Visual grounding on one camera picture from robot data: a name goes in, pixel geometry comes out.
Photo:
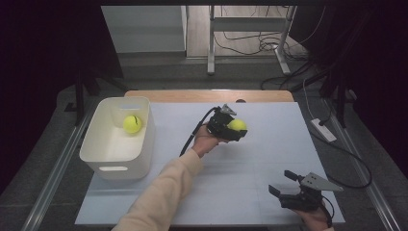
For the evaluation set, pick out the white table mat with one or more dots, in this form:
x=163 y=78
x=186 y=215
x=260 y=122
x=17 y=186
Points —
x=250 y=166

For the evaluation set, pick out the person's right hand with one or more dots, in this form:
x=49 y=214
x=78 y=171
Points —
x=314 y=218

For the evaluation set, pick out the metal floor rail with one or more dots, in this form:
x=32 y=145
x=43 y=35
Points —
x=54 y=173
x=369 y=186

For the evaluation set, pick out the person's left hand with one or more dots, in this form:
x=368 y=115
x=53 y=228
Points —
x=205 y=142

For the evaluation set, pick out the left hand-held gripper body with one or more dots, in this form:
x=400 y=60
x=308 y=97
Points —
x=219 y=125

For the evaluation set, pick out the black stand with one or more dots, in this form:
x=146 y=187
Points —
x=80 y=96
x=340 y=96

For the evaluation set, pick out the white power strip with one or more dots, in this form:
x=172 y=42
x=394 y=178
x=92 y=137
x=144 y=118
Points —
x=323 y=130

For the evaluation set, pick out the yellow tennis ball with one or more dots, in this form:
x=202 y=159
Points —
x=237 y=124

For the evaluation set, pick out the white cabinet panel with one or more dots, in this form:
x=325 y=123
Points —
x=144 y=29

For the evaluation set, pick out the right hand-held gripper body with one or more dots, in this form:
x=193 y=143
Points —
x=301 y=200

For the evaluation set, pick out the white plastic bin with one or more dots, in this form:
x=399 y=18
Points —
x=115 y=141

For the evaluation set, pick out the tennis ball with black mark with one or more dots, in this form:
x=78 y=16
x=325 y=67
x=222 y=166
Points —
x=132 y=124

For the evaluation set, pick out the white desk frame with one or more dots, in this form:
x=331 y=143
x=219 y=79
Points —
x=247 y=24

